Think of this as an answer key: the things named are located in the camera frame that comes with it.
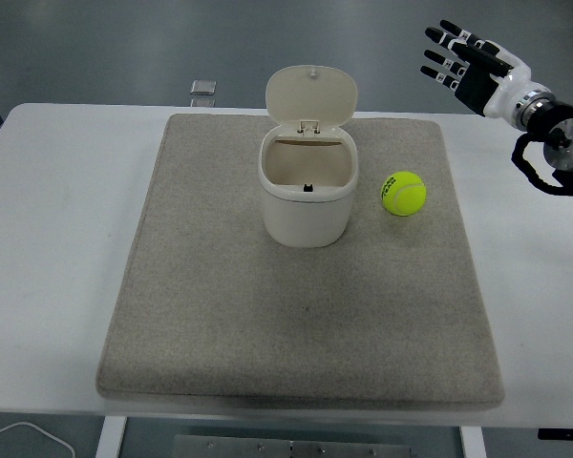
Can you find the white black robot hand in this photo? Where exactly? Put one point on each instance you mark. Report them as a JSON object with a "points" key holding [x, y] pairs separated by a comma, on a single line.
{"points": [[480, 83]]}

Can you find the yellow tennis ball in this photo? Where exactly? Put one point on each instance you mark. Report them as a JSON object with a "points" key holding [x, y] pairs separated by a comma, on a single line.
{"points": [[403, 194]]}

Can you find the white bin with open lid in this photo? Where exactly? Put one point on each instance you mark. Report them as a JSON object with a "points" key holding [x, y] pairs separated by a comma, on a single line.
{"points": [[305, 219]]}

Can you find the silver square floor plate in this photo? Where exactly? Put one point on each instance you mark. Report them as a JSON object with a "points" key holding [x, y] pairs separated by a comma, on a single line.
{"points": [[202, 102], [203, 87]]}

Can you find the beige felt mat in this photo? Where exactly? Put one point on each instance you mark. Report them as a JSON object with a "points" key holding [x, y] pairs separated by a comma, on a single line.
{"points": [[291, 310]]}

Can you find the white table leg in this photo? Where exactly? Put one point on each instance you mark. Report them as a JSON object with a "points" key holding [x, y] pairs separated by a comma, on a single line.
{"points": [[111, 439], [473, 443]]}

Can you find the black table control panel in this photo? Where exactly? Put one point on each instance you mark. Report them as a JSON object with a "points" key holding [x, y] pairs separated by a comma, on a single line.
{"points": [[563, 434]]}

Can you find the grey metal plate with screws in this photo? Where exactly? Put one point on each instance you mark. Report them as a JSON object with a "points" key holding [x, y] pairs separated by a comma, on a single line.
{"points": [[267, 448]]}

